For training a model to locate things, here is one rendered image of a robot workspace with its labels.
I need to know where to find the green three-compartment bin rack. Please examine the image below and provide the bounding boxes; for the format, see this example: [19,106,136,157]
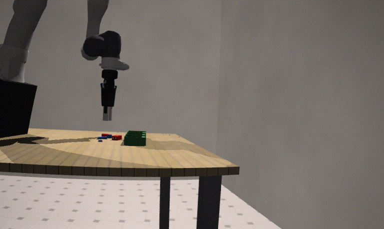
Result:
[124,130,146,146]

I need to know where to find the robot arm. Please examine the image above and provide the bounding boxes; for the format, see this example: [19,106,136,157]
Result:
[0,0,130,83]

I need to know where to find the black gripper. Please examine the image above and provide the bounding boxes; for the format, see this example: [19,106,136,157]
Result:
[100,69,118,121]

